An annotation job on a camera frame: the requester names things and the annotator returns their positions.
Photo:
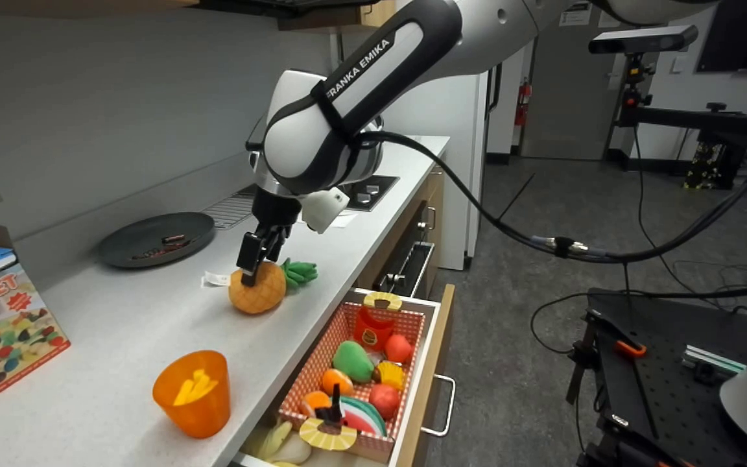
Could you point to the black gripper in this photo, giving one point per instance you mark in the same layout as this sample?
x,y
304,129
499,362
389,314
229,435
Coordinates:
x,y
272,222

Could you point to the orange pineapple plush toy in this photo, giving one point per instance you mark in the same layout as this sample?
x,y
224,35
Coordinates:
x,y
258,297

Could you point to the wooden drawer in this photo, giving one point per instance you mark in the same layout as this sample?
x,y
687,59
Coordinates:
x,y
425,373

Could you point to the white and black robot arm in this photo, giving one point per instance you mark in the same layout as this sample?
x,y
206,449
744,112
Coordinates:
x,y
442,52

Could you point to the red toy jar yellow lid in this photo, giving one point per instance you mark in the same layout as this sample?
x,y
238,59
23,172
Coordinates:
x,y
374,334

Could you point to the green toy avocado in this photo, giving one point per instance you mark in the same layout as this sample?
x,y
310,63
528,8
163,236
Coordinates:
x,y
354,362

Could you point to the yellow toy piece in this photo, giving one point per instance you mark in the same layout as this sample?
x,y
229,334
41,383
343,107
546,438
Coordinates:
x,y
192,388

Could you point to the orange toy fruit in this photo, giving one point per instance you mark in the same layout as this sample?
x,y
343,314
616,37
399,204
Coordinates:
x,y
336,380

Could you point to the small orange toy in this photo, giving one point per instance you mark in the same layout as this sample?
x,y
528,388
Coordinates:
x,y
314,402

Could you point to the red toy tomato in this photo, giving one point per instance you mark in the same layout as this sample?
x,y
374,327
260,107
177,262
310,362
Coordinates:
x,y
398,349

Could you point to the yellow toy pepper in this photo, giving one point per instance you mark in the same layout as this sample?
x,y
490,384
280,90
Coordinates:
x,y
389,374

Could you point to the pale green toy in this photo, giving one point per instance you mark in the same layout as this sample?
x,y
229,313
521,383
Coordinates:
x,y
269,439

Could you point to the red toy apple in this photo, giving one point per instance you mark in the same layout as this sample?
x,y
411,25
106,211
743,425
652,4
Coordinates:
x,y
384,401

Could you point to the toy watermelon slice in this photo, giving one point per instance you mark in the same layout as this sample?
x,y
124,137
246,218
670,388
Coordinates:
x,y
363,415

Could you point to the yellow toy pineapple slice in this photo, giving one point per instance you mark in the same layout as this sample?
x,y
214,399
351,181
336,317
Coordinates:
x,y
325,438

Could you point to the white toy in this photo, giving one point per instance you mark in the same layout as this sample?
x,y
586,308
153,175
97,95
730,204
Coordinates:
x,y
297,453

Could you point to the colourful toy set box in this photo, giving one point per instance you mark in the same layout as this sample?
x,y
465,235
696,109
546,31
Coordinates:
x,y
1,340

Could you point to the dark round plate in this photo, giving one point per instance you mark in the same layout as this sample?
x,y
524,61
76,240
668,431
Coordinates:
x,y
192,227

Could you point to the small dark food pieces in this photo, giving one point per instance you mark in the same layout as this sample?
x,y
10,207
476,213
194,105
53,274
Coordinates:
x,y
167,244

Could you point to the silver cooktop knobs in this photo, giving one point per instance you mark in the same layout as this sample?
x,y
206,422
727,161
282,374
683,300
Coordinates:
x,y
363,195

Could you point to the orange plastic cup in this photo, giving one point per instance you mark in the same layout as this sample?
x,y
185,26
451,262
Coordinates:
x,y
192,412

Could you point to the wooden end cabinet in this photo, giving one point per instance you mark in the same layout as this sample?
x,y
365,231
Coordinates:
x,y
433,195

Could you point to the red checkered basket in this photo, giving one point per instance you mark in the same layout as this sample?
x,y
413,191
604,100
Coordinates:
x,y
374,444

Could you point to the white refrigerator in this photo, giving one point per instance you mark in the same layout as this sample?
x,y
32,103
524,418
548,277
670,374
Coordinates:
x,y
425,112

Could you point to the black range hood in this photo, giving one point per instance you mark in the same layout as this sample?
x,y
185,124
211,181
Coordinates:
x,y
285,4

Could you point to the black clamp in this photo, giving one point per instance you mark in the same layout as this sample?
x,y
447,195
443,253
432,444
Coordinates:
x,y
581,373

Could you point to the black robot cart table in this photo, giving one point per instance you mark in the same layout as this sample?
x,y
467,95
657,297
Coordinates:
x,y
674,390

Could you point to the green white striped item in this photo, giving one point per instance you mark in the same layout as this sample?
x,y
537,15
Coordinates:
x,y
714,360

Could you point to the black monitor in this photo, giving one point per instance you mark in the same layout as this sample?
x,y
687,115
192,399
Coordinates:
x,y
744,35

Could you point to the small red wall extinguisher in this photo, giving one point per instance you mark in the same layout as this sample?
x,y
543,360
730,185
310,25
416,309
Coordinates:
x,y
521,105

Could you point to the black camera stand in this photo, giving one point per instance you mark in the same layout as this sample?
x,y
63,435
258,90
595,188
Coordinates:
x,y
636,95

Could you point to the grey bar camera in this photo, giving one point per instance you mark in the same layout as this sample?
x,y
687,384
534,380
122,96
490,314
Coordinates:
x,y
649,37

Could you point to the black equipment frame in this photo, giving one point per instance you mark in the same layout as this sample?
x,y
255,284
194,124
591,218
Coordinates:
x,y
736,121

